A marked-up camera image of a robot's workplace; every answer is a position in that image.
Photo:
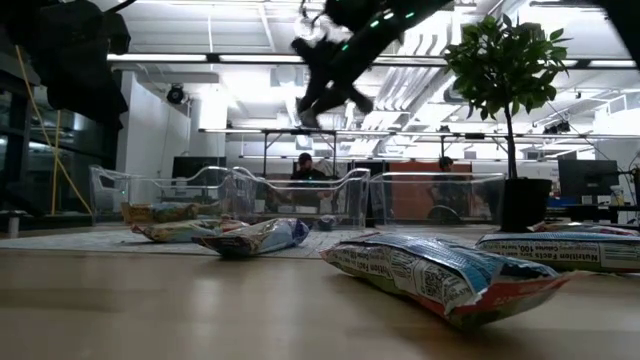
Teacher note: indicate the black overhead truss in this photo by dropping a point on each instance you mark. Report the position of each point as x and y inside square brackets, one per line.
[280, 132]

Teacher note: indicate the black round wall fixture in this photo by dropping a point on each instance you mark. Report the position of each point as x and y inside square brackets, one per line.
[175, 94]

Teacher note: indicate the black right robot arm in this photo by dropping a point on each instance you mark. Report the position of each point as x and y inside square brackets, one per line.
[395, 22]

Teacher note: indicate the long ceiling light strip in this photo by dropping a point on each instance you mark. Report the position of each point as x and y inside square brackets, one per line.
[260, 58]
[157, 57]

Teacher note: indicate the black monitor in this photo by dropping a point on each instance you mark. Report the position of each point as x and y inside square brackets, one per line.
[587, 177]
[197, 170]

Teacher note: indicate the person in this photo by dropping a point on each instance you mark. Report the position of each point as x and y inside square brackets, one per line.
[445, 165]
[305, 172]

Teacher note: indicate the green potted plant black pot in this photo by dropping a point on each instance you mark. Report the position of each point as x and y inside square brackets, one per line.
[505, 65]

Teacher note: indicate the blue wrapped granola bar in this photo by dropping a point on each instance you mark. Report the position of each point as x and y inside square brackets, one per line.
[440, 270]
[560, 250]

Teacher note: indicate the clear plastic bin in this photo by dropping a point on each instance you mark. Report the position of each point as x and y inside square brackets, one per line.
[485, 200]
[350, 200]
[110, 190]

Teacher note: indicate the red wrapped granola bar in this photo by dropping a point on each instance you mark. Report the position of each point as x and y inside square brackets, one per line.
[590, 229]

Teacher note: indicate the orange partition panel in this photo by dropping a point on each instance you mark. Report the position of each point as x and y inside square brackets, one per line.
[415, 192]

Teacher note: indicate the grey woven placemat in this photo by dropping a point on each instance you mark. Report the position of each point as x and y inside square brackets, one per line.
[100, 242]

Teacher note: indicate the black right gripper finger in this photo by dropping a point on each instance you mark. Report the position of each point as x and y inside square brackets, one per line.
[360, 102]
[312, 107]

